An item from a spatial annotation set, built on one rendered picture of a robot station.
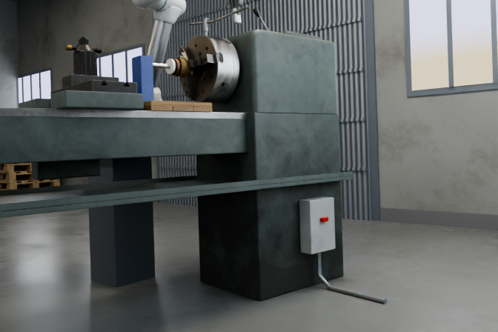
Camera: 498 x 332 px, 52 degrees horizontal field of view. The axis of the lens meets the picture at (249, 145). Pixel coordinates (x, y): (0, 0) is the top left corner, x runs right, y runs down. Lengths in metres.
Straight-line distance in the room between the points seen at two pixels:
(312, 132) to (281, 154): 0.25
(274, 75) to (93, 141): 0.93
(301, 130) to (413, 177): 2.17
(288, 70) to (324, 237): 0.83
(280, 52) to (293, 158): 0.51
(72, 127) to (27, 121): 0.16
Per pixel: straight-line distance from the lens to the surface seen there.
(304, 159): 2.53
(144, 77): 2.21
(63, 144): 1.91
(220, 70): 2.29
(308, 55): 2.61
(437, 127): 4.45
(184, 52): 2.44
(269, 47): 2.42
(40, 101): 2.15
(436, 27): 4.52
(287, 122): 2.45
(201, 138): 2.19
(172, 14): 2.92
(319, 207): 2.51
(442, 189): 4.46
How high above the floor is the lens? 0.72
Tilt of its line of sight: level
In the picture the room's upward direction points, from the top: 2 degrees counter-clockwise
